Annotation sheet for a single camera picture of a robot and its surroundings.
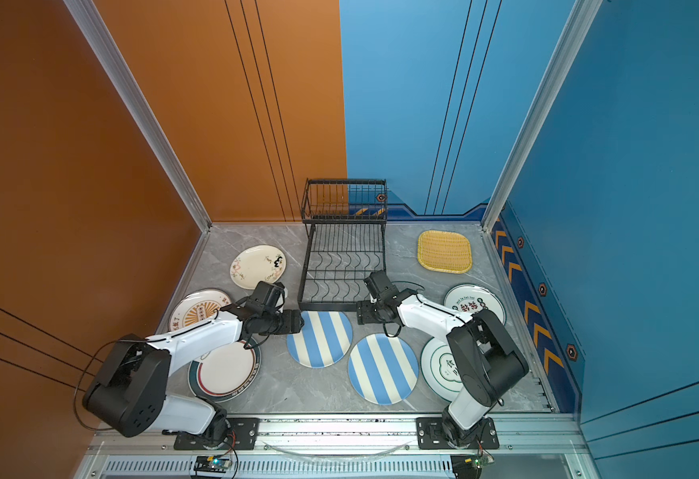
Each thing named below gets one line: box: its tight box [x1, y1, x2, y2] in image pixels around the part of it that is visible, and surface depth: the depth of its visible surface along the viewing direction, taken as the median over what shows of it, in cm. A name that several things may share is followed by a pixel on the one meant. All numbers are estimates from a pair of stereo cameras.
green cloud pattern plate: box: [420, 336, 463, 403], surface depth 84 cm
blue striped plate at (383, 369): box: [347, 333, 421, 407], surface depth 85 cm
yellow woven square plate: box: [416, 229, 473, 275], surface depth 114 cm
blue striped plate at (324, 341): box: [286, 310, 354, 370], surface depth 91 cm
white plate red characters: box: [443, 283, 508, 326], surface depth 99 cm
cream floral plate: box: [229, 244, 288, 291], surface depth 109 cm
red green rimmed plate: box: [187, 337, 262, 404], surface depth 83 cm
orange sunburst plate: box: [168, 287, 232, 333], surface depth 98 cm
